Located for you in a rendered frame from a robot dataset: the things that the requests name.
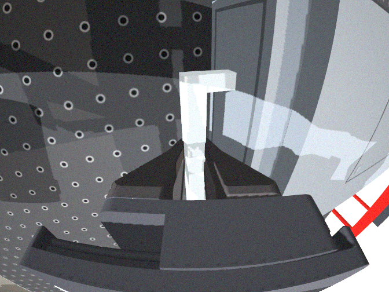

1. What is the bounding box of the dark grey perforated base plate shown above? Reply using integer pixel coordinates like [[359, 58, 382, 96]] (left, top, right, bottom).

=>
[[0, 0, 215, 292]]

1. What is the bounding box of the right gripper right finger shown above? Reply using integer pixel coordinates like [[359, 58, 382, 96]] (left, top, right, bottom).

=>
[[204, 138, 282, 200]]

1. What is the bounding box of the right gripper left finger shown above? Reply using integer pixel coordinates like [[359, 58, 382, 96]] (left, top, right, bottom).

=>
[[106, 138, 185, 200]]

